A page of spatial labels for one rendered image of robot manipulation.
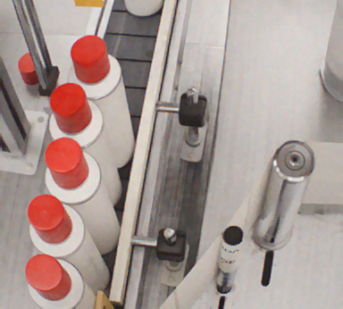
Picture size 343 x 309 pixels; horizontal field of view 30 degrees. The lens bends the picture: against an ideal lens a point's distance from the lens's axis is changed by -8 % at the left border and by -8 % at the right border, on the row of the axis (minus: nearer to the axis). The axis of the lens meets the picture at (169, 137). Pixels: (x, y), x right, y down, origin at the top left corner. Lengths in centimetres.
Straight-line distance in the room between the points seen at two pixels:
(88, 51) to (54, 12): 37
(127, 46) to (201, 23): 13
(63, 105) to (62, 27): 38
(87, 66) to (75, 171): 10
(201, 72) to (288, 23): 14
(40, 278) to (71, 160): 11
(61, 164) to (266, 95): 33
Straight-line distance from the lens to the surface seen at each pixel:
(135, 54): 83
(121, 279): 68
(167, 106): 76
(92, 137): 60
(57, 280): 51
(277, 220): 64
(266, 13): 87
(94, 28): 76
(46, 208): 53
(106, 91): 62
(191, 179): 80
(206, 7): 94
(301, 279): 72
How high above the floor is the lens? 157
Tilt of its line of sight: 63 degrees down
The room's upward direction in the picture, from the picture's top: 6 degrees counter-clockwise
